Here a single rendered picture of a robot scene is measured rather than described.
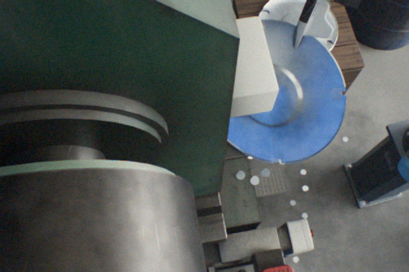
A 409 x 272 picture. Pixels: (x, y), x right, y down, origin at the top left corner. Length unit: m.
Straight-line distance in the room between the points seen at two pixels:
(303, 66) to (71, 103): 0.57
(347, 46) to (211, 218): 0.90
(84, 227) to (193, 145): 0.17
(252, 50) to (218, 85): 0.08
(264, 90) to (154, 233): 0.14
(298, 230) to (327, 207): 0.70
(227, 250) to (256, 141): 0.27
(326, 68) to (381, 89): 1.22
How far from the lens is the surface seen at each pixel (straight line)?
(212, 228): 0.92
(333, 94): 0.76
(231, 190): 0.99
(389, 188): 1.53
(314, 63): 0.75
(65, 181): 0.21
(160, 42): 0.21
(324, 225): 1.69
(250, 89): 0.31
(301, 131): 0.81
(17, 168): 0.23
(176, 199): 0.25
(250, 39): 0.33
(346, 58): 1.55
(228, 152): 0.88
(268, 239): 0.99
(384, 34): 1.95
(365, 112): 1.88
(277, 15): 1.58
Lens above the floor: 1.61
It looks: 70 degrees down
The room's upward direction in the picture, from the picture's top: 1 degrees clockwise
